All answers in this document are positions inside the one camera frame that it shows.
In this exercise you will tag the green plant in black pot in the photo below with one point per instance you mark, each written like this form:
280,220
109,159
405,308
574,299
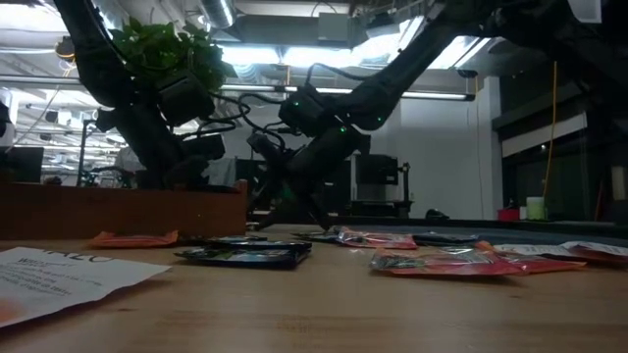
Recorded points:
152,49

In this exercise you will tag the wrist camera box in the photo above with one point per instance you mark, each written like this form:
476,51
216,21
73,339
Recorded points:
206,146
265,146

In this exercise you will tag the ceiling strip light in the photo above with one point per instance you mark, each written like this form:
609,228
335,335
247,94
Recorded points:
432,95

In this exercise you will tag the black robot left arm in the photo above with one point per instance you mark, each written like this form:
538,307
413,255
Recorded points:
98,64

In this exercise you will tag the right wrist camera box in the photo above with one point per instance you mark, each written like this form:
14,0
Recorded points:
265,146

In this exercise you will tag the black dome object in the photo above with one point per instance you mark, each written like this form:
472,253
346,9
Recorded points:
436,215

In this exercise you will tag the brown wooden box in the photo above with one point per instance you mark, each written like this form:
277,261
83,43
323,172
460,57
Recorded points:
122,211

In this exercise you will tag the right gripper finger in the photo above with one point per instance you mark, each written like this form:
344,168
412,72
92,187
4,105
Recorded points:
320,211
282,208

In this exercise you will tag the black cabinet machine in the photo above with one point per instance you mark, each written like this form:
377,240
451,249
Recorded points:
375,169

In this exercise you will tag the silver ceiling duct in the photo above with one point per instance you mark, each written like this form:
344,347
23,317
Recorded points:
218,12

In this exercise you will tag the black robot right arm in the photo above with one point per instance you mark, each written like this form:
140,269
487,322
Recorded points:
392,78

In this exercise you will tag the black computer monitor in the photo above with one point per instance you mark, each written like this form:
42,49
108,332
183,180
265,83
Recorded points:
22,164

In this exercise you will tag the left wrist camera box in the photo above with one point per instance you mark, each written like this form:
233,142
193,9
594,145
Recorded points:
206,146

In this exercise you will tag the black aluminium table frame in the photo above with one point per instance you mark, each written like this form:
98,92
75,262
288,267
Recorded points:
579,223

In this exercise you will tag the red container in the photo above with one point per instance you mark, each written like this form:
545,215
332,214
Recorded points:
508,215

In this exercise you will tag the pale green cup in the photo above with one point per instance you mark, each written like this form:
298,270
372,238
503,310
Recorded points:
535,208

